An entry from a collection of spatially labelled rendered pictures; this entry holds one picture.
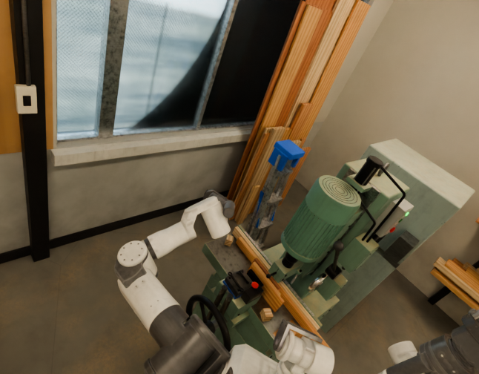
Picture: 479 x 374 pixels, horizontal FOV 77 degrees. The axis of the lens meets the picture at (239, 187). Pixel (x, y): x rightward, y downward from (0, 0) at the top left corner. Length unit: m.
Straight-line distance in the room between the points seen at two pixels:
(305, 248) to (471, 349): 0.56
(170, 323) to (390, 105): 3.13
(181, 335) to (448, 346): 0.59
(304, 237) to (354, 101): 2.67
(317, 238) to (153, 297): 0.62
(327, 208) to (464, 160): 2.44
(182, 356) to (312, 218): 0.63
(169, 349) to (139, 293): 0.16
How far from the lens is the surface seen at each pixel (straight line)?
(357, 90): 3.66
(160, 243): 0.90
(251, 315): 1.40
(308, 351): 0.73
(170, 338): 0.75
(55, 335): 2.22
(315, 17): 2.51
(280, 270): 1.34
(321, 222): 1.10
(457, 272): 3.23
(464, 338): 0.89
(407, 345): 0.96
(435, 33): 3.48
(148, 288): 0.81
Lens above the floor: 2.00
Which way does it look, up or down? 35 degrees down
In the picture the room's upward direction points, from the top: 25 degrees clockwise
